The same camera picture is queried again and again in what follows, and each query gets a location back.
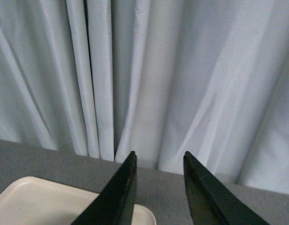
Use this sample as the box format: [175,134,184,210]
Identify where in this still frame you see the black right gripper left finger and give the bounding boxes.
[72,151,137,225]

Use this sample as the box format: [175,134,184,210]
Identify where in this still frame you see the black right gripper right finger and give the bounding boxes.
[183,151,268,225]

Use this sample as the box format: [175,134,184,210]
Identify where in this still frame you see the cream rectangular plate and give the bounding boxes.
[0,177,157,225]

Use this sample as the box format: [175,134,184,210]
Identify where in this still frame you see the light grey curtain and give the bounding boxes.
[0,0,289,194]

